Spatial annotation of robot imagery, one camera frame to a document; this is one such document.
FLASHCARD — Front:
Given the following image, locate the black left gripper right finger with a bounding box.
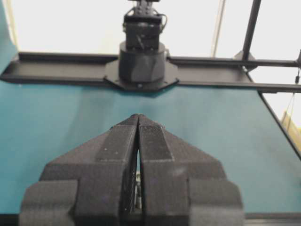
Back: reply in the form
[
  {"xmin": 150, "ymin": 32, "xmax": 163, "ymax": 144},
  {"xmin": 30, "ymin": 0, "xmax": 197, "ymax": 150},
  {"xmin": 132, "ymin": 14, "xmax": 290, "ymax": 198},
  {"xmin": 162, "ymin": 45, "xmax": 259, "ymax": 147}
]
[{"xmin": 138, "ymin": 115, "xmax": 245, "ymax": 226}]

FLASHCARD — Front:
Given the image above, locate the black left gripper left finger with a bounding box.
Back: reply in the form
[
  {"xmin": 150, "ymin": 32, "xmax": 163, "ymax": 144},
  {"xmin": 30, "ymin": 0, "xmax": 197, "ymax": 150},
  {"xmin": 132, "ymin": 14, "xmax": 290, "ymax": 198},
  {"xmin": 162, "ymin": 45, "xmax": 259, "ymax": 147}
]
[{"xmin": 19, "ymin": 114, "xmax": 138, "ymax": 226}]

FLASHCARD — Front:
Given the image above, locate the black aluminium frame rail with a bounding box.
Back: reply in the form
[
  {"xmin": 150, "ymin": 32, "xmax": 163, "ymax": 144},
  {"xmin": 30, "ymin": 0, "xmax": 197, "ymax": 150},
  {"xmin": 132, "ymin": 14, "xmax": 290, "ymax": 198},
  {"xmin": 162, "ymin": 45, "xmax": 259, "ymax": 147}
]
[{"xmin": 0, "ymin": 52, "xmax": 301, "ymax": 93}]

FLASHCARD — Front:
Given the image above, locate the black upright frame post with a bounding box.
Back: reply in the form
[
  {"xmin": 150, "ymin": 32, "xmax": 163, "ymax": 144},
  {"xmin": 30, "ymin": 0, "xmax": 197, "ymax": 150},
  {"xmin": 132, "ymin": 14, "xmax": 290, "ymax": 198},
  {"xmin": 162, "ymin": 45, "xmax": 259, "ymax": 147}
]
[{"xmin": 234, "ymin": 0, "xmax": 261, "ymax": 61}]

